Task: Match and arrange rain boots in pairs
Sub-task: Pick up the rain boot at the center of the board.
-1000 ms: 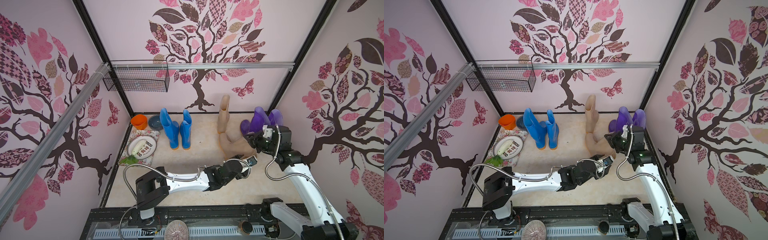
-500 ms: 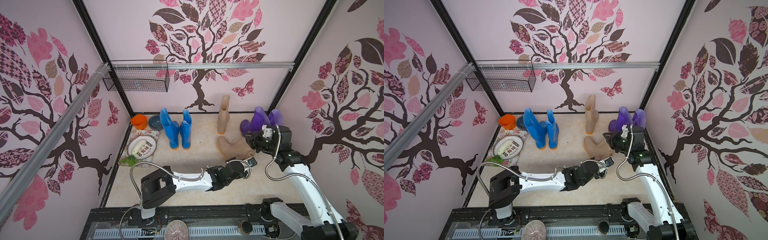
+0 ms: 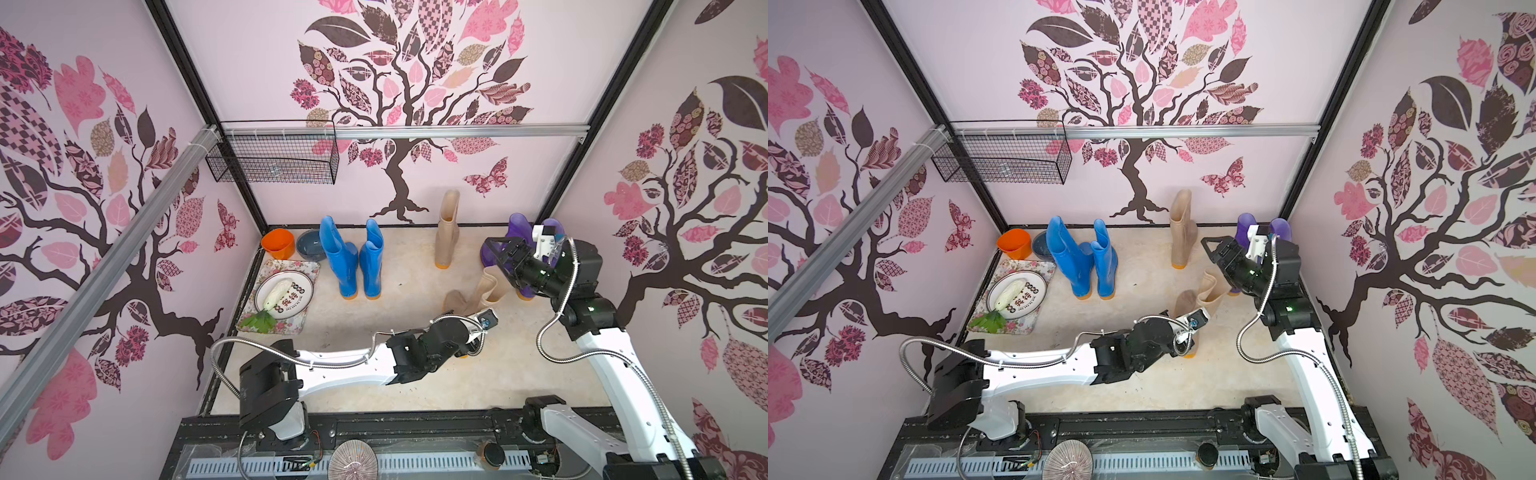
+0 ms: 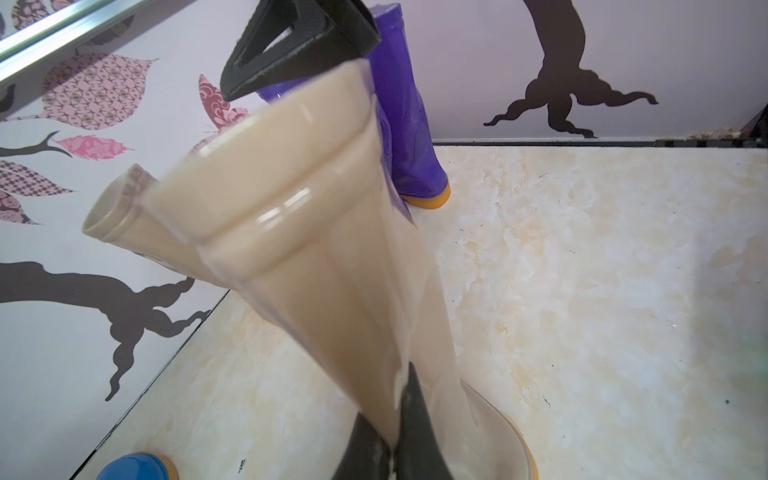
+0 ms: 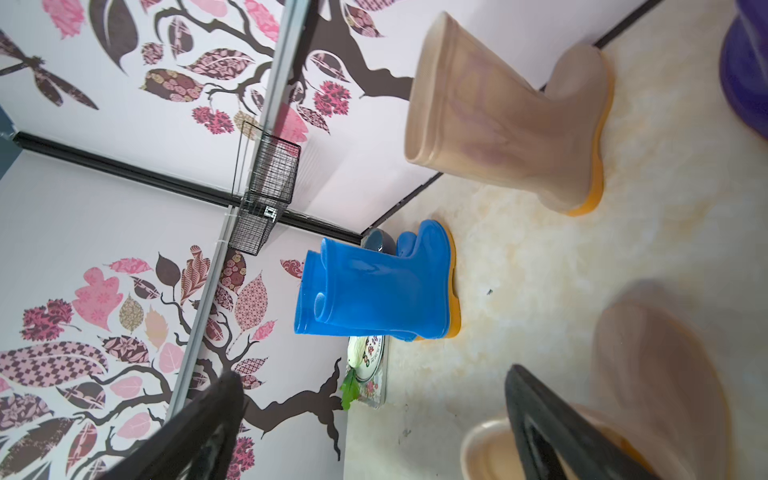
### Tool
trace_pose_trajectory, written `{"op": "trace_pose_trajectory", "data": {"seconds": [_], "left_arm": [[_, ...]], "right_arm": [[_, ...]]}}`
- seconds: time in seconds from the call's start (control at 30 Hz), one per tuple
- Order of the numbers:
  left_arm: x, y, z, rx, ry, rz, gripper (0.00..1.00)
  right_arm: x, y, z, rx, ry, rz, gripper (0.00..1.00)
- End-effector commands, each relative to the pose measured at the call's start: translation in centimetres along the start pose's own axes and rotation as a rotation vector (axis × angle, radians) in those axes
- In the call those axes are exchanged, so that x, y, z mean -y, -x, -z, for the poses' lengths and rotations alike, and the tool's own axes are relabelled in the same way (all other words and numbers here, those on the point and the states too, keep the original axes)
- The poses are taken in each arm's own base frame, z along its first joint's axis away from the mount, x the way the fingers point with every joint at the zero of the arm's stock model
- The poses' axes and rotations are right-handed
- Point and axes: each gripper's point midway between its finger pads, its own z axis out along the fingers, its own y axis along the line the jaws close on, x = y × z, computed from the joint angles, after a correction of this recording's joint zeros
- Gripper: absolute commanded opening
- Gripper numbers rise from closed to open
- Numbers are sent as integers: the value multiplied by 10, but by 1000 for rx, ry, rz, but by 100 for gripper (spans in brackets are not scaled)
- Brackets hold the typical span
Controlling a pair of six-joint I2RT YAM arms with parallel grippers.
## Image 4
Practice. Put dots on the purple rain boot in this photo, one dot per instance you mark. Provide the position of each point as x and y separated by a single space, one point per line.
352 142

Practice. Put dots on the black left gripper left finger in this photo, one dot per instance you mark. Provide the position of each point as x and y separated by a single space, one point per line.
367 455

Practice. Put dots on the beige rain boot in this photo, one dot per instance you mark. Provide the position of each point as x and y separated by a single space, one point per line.
119 219
363 298

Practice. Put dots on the silver aluminium rail left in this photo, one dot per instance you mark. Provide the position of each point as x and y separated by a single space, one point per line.
60 30

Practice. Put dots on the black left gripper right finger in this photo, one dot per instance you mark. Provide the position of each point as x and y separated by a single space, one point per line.
417 454

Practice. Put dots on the standing blue rain boot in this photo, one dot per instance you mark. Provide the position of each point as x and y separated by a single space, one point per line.
139 466

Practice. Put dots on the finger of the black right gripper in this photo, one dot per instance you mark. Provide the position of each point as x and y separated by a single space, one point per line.
296 39

